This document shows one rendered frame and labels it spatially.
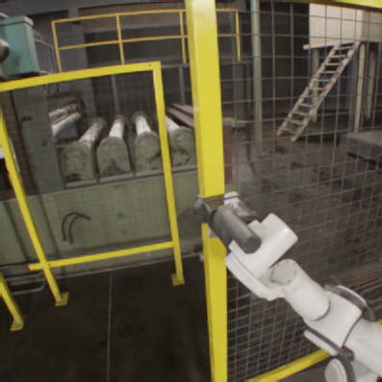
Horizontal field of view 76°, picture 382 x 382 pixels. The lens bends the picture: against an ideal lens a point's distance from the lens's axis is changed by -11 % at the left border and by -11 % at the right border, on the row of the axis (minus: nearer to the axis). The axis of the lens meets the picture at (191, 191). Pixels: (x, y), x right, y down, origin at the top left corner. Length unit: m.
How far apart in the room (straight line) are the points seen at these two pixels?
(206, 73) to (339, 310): 0.55
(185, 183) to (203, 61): 2.06
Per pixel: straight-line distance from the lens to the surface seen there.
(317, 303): 0.59
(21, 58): 2.36
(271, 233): 0.46
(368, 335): 0.64
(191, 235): 2.78
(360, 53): 9.03
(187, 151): 2.52
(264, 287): 0.50
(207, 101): 0.59
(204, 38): 0.60
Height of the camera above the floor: 1.72
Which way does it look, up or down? 23 degrees down
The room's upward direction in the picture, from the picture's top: 5 degrees counter-clockwise
